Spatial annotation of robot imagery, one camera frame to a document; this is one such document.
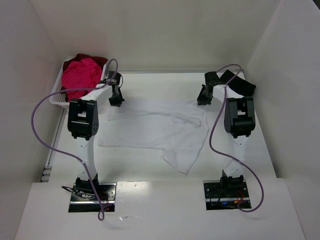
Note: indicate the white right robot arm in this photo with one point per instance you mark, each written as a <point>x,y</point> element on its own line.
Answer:
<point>239,121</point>

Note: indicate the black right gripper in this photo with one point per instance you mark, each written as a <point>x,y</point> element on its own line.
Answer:
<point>204,96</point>

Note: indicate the folded black t shirt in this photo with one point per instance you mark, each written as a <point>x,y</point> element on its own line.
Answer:
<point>238,85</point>

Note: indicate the white t shirt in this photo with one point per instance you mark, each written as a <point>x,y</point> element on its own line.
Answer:
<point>179,129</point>

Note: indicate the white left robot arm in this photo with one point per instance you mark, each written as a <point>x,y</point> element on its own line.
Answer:
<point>83,124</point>

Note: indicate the white plastic basket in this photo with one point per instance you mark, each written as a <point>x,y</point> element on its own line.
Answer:
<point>57,97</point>

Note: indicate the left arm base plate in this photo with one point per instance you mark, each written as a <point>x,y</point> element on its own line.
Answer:
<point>84,201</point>

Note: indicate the pink t shirt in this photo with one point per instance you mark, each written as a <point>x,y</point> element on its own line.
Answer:
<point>80,75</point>

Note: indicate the dark red t shirt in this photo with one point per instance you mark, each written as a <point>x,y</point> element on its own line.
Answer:
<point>100,61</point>

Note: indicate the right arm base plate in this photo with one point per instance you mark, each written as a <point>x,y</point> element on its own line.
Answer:
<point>228,199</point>

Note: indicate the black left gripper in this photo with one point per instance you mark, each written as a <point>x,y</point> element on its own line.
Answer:
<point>116,96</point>

